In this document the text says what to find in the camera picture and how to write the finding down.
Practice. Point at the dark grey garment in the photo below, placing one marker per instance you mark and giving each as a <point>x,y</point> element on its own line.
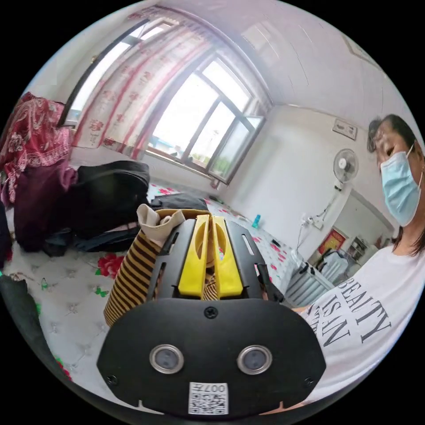
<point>179,201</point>

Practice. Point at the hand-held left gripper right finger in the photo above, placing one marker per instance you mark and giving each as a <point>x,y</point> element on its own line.
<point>229,269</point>

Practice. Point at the teal bottle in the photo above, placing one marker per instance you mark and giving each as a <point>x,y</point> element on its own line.
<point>256,221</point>

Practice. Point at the black garment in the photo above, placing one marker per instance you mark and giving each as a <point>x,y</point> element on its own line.
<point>20,315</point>

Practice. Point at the yellow striped hoodie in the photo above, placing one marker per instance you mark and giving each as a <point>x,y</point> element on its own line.
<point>132,275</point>

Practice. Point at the bed with floral sheet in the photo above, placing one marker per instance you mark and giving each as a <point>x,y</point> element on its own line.
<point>73,299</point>

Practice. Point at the window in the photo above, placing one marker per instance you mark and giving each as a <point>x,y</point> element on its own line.
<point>202,116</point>

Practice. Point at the white curtain with red print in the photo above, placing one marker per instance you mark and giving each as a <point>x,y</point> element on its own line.
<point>132,93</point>

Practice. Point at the red floral quilt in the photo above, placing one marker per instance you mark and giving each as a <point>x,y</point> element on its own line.
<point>30,132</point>

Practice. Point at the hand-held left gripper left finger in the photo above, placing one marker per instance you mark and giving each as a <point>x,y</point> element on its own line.
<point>191,265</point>

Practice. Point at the white radiator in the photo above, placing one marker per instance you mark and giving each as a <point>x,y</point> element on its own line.
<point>308,284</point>

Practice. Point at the person's body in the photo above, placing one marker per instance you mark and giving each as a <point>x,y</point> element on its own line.
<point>372,299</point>

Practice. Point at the pile of clothes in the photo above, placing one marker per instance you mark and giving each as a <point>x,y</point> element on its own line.
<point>83,206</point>

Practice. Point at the white wall fan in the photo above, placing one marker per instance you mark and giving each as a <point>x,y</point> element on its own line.
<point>345,164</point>

